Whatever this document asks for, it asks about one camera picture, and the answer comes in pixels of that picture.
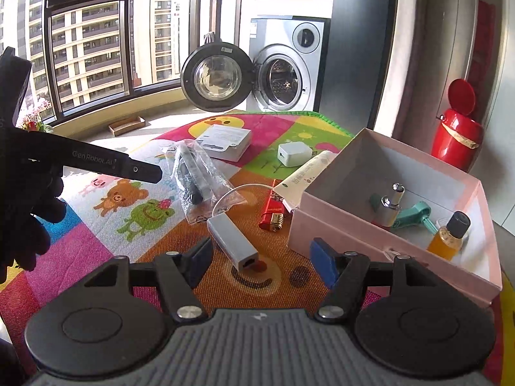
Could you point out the pink potted flowers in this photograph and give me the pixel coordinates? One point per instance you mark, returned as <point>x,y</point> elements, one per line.
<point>38,112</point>

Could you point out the white flat box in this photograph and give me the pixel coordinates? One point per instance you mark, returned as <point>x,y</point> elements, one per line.
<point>225,138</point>

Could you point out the clear bag with black item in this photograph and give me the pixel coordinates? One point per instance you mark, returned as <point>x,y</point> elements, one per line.
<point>195,177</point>

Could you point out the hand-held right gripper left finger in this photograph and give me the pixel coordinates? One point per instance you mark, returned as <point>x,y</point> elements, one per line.
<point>200,261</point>

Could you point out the colourful cartoon play mat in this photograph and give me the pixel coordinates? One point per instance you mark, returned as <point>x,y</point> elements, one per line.
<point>120,217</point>

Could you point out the black window frame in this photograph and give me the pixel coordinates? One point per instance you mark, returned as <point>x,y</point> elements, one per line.
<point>126,28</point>

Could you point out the orange liquid bottle black cap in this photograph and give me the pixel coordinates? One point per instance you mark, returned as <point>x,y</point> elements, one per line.
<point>444,243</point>

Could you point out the person's left hand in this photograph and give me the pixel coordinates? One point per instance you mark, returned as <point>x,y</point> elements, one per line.
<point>28,229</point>

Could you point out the white framed door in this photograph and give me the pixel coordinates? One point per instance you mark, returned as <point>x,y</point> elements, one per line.
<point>225,12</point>

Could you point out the cream squeeze tube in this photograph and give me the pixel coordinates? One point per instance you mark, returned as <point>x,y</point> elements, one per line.
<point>301,179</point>

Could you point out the teal plastic clip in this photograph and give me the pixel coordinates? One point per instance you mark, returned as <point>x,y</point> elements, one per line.
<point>416,213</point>

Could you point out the red lighter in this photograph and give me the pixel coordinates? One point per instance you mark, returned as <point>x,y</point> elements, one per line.
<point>271,213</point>

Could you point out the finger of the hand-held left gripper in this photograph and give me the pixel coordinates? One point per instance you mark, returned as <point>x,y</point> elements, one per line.
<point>143,169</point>

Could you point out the pink cardboard box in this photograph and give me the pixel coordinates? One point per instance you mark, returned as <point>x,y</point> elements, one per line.
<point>402,161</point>

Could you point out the brown cardboard tray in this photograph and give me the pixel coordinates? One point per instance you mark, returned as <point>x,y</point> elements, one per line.
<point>126,125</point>

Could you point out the silver washing machine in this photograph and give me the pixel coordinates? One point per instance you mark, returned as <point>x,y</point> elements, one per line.
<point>281,36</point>

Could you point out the silver spray bottle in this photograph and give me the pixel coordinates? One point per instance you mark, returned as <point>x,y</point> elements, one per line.
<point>389,215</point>

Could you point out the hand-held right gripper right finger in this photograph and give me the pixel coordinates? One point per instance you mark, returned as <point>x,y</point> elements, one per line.
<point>323,264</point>

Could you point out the white charger plug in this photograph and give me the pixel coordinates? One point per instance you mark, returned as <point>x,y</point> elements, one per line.
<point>293,153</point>

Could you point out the red lidded bin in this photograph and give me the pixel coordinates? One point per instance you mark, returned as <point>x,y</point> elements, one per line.
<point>456,136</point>

